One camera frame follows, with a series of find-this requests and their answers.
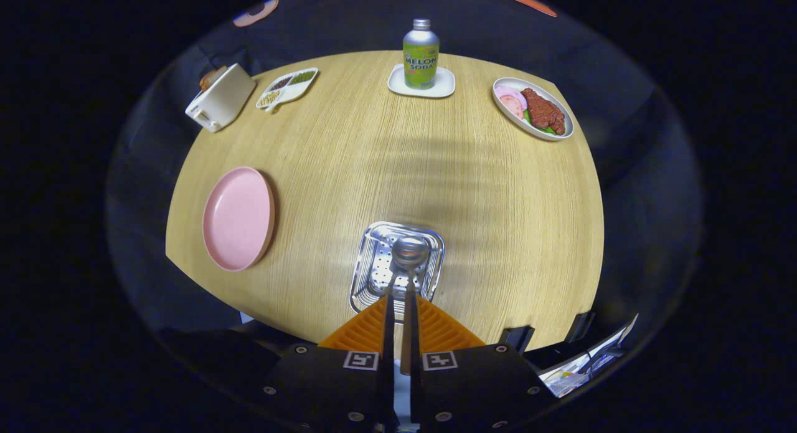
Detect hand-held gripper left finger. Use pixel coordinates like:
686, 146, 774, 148
262, 294, 397, 433

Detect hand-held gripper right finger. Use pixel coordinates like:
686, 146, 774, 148
406, 294, 542, 433

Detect silver metal spoon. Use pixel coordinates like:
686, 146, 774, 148
390, 236, 432, 374

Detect perforated metal basket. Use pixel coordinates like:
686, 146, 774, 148
349, 221, 446, 325

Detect black table clamp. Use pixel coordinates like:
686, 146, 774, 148
498, 325, 535, 353
565, 312, 595, 343

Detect pink round plate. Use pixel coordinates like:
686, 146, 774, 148
202, 166, 276, 272

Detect white oval food plate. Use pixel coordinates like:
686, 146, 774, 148
492, 77, 575, 141

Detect green lettuce leaf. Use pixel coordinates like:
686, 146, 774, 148
522, 109, 558, 135

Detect white square coaster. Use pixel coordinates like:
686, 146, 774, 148
387, 64, 456, 98

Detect pink ham slices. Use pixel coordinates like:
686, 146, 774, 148
498, 85, 528, 120

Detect red meat piece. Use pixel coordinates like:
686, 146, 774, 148
521, 87, 566, 136

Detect white divided bean tray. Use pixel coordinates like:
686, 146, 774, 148
256, 67, 319, 113

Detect green soda bottle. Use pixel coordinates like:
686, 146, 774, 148
402, 19, 440, 90

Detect white toaster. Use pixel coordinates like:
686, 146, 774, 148
185, 63, 257, 133

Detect brown toast slice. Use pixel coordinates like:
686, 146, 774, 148
199, 65, 228, 91

